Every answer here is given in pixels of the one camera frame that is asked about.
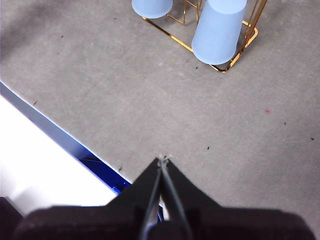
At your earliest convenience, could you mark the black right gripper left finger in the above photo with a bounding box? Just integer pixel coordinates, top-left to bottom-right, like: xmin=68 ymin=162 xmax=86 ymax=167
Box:
xmin=14 ymin=156 xmax=164 ymax=240

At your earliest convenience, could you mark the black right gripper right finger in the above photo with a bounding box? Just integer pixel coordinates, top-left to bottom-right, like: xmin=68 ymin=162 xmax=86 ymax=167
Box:
xmin=163 ymin=156 xmax=316 ymax=240

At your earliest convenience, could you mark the blue ribbed plastic cup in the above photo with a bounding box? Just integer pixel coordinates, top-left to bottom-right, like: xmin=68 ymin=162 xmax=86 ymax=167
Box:
xmin=191 ymin=0 xmax=248 ymax=66
xmin=131 ymin=0 xmax=174 ymax=20

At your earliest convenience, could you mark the gold wire cup rack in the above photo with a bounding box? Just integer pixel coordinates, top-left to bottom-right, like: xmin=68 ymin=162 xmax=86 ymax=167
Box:
xmin=141 ymin=0 xmax=269 ymax=74

